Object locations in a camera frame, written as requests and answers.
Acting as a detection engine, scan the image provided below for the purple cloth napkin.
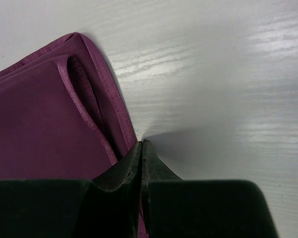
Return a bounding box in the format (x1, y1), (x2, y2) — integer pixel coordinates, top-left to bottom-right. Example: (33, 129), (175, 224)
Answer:
(0, 32), (149, 238)

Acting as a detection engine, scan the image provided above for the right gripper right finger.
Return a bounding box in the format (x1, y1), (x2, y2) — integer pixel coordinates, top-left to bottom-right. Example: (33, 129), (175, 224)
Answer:
(142, 140), (278, 238)

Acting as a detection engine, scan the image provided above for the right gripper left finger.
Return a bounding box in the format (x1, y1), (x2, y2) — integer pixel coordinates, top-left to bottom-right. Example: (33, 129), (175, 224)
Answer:
(0, 142), (142, 238)

